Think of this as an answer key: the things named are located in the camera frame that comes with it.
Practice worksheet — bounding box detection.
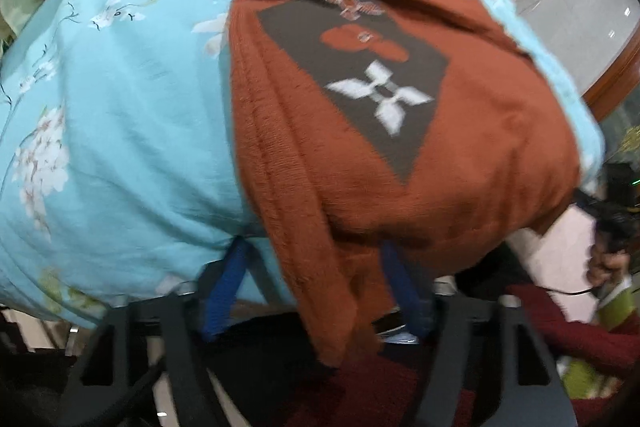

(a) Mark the light blue floral bedsheet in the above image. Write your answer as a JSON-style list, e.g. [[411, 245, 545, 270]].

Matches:
[[0, 0, 607, 331]]

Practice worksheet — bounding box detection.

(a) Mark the rust orange patterned towel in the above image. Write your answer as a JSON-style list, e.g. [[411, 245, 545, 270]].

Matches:
[[227, 0, 584, 368]]

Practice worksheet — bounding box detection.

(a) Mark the person's right hand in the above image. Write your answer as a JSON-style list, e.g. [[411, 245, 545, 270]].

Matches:
[[587, 241, 634, 299]]

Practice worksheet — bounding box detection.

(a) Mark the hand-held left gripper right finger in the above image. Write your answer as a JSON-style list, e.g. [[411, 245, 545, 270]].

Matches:
[[381, 242, 579, 427]]

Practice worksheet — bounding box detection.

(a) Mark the green cloth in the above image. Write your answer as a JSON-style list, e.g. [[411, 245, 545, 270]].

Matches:
[[562, 279, 640, 402]]

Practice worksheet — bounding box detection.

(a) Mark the dark red cloth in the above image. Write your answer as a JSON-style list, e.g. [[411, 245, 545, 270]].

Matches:
[[277, 283, 640, 427]]

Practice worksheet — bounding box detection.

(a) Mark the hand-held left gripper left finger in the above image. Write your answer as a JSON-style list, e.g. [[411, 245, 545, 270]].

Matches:
[[57, 237, 252, 427]]

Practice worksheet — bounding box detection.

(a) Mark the wooden frame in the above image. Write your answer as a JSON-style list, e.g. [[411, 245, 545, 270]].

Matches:
[[581, 38, 640, 118]]

